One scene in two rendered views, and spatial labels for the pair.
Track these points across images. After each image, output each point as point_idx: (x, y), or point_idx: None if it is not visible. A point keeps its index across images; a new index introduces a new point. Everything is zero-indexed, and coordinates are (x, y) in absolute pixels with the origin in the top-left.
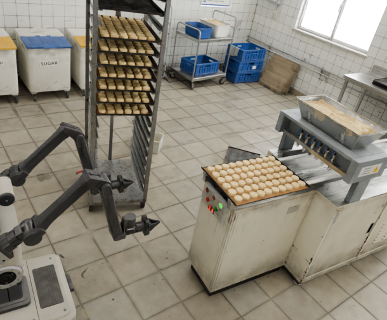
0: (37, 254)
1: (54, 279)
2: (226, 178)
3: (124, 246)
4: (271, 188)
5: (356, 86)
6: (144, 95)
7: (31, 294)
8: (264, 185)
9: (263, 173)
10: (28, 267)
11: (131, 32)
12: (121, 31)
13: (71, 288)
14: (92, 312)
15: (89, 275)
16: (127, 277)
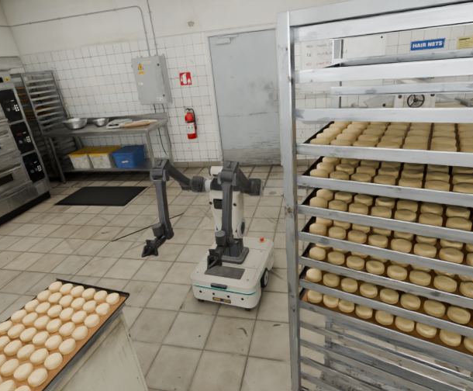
0: None
1: (225, 275)
2: (81, 299)
3: (248, 384)
4: None
5: None
6: (334, 278)
7: (225, 263)
8: (9, 330)
9: (10, 360)
10: (249, 268)
11: (367, 130)
12: (369, 125)
13: (211, 283)
14: (203, 319)
15: (237, 333)
16: (208, 360)
